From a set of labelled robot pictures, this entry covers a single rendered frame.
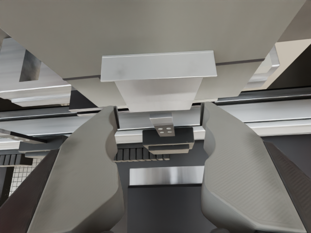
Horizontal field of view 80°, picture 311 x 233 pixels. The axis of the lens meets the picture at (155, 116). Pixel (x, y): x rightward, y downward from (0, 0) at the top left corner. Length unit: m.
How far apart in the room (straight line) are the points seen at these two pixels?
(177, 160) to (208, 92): 0.54
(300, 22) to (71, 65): 0.33
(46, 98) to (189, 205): 0.26
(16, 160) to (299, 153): 1.01
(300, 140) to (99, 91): 0.77
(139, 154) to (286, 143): 0.54
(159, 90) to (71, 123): 0.41
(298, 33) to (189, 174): 0.29
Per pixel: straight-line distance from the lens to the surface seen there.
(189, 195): 0.23
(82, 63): 0.17
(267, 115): 0.54
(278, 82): 0.87
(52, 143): 0.54
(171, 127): 0.35
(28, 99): 0.36
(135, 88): 0.20
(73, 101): 0.29
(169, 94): 0.21
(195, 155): 0.75
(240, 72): 0.20
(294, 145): 0.85
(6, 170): 1.36
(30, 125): 0.66
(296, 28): 0.39
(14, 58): 0.36
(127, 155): 0.64
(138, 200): 0.24
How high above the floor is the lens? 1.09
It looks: 17 degrees down
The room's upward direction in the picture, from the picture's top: 178 degrees clockwise
